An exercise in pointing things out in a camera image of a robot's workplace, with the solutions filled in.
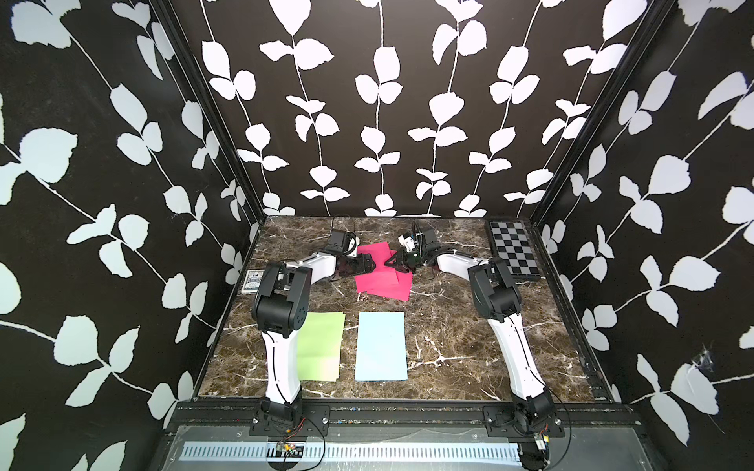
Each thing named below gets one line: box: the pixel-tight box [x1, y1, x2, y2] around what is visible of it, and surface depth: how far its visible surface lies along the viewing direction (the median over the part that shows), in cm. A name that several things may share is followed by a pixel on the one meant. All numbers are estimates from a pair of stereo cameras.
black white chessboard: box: [486, 219, 541, 282], surface depth 110 cm
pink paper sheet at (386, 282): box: [354, 259, 414, 302], surface depth 103 cm
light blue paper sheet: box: [355, 312, 408, 382], surface depth 88 cm
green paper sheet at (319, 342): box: [296, 312, 346, 382], surface depth 90 cm
